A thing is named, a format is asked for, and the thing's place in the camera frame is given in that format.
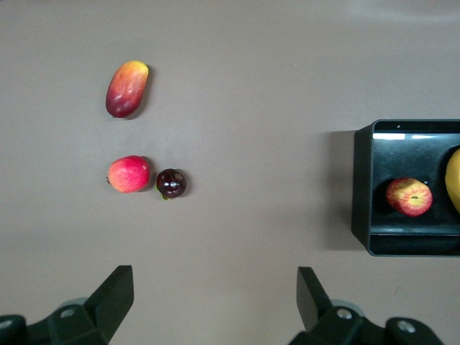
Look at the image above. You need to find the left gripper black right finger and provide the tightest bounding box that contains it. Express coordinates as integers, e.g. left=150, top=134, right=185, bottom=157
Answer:
left=289, top=266, right=443, bottom=345

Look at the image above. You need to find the black plastic box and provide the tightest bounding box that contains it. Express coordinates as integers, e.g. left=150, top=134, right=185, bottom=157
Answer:
left=353, top=119, right=460, bottom=257

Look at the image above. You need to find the dark purple plum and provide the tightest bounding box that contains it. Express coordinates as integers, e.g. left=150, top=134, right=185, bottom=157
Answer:
left=155, top=167, right=188, bottom=201

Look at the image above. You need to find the red yellow mango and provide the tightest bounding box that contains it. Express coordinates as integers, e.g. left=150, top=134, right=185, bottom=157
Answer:
left=105, top=60, right=150, bottom=119

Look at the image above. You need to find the brown table cover mat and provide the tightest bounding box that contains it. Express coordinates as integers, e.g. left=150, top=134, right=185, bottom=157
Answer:
left=0, top=0, right=460, bottom=345

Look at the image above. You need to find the red yellow striped apple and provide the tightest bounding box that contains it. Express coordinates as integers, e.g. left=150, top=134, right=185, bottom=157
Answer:
left=385, top=176, right=434, bottom=218

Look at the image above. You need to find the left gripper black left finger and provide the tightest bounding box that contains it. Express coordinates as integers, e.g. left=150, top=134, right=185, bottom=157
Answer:
left=0, top=264, right=135, bottom=345

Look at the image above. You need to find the yellow banana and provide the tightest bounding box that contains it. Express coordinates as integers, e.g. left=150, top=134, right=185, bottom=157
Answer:
left=444, top=146, right=460, bottom=216

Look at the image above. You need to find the pink red round fruit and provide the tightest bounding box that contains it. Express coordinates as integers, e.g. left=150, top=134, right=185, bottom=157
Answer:
left=106, top=155, right=151, bottom=194

